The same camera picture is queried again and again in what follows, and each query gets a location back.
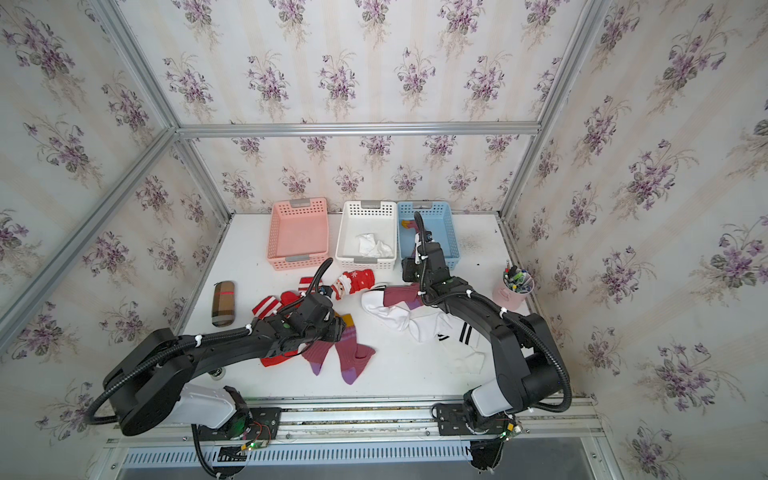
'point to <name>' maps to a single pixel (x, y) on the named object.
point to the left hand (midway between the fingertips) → (341, 325)
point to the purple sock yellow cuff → (352, 355)
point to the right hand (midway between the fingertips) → (413, 261)
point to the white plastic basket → (358, 217)
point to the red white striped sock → (270, 305)
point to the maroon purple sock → (409, 294)
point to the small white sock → (366, 243)
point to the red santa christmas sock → (351, 282)
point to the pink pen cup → (512, 291)
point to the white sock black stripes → (456, 337)
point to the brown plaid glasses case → (223, 305)
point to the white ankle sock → (396, 315)
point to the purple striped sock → (410, 224)
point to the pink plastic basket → (299, 234)
